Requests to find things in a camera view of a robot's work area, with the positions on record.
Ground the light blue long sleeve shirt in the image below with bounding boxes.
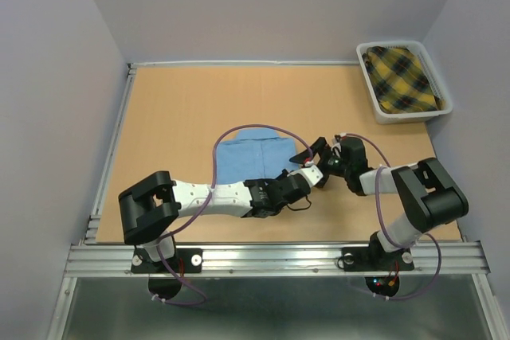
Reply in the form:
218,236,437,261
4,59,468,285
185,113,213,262
216,128,299,185

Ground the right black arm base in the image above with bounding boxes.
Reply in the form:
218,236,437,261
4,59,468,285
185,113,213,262
339,246,414,272

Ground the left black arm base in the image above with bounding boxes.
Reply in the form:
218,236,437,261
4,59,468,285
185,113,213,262
131,248,203,275

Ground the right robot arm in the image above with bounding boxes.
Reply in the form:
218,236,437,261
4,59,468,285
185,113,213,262
289,133,469,268

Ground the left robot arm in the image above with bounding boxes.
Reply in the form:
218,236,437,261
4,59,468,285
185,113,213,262
118,166,323,272

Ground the yellow plaid shirt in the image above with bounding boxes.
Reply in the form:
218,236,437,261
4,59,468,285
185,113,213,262
362,45,441,114

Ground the white plastic basket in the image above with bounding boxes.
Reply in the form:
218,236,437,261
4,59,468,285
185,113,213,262
356,41,453,124

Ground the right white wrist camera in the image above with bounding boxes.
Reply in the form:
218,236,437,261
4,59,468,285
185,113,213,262
331,133,348,158

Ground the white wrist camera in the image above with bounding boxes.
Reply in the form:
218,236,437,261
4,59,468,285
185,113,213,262
331,133,348,158
299,160,324,187

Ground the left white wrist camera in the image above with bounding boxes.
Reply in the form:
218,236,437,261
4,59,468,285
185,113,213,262
299,160,324,187

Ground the aluminium mounting rail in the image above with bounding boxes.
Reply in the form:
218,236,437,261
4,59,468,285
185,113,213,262
64,241,490,279

